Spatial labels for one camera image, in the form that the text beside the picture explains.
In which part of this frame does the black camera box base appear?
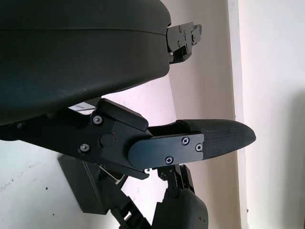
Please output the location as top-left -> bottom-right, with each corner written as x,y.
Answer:
58,154 -> 125,213

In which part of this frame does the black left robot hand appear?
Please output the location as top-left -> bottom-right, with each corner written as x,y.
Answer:
0,0 -> 256,181

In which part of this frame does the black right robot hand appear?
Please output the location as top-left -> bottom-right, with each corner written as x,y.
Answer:
99,165 -> 209,229

